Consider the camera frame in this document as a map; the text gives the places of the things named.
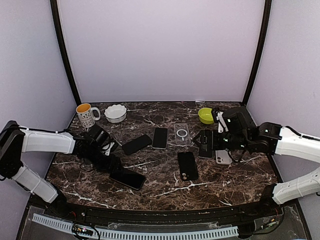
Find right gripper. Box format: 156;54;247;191
193;129;251;151

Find clear magsafe phone case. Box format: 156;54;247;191
174;123;191;146

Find white silicone phone case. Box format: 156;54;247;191
215;150;233;165

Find black phone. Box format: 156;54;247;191
109;168;146;191
121;134;152;156

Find black silicone phone case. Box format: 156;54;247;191
177;151;199;181

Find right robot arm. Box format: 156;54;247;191
193;106;320;217

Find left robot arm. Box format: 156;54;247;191
0;120;121;218

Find green bowl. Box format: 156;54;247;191
198;107;215;125

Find white scalloped bowl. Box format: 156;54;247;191
104;104;128;124

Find patterned mug yellow inside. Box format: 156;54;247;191
76;103;101;129

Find small circuit board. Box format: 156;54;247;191
71;224;94;237

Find white slotted cable duct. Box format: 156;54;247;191
31;213;239;240

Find black front table rail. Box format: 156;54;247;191
65;202;284;225

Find right black frame post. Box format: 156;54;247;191
241;0;272;106

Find black frame post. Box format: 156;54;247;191
241;0;272;106
49;0;82;106

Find left black frame post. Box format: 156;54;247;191
49;0;82;106

